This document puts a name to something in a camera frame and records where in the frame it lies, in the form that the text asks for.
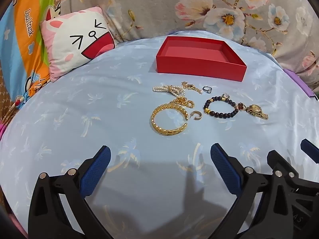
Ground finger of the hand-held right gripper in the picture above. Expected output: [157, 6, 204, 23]
[267, 149, 319, 195]
[300, 139, 319, 158]

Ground gold pendant chain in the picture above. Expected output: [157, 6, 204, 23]
[181, 81, 203, 94]

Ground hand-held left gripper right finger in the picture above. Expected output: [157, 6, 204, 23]
[210, 143, 273, 239]

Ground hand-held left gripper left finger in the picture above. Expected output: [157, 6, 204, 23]
[28, 145, 111, 239]

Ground grey floral blanket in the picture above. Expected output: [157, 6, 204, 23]
[53, 0, 319, 93]

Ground red cardboard box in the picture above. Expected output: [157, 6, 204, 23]
[156, 36, 247, 82]

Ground light blue palm-print sheet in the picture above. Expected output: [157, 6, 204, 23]
[0, 30, 319, 239]

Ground gold wristwatch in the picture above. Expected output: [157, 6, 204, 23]
[246, 104, 269, 120]

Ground gold bangle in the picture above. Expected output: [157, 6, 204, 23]
[151, 103, 189, 136]

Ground dark bead bracelet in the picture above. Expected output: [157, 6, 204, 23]
[203, 96, 240, 119]

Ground purple flat object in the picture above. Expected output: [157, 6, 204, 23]
[284, 68, 316, 98]

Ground colourful cartoon blanket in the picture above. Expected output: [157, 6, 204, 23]
[0, 0, 63, 111]

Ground gold chain necklace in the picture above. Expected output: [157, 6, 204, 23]
[170, 96, 196, 109]

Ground white pearl bracelet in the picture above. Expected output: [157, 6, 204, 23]
[153, 85, 186, 98]

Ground brown patterned cloth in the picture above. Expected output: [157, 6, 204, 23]
[0, 72, 25, 121]

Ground cat face pillow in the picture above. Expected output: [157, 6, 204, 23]
[41, 5, 117, 83]

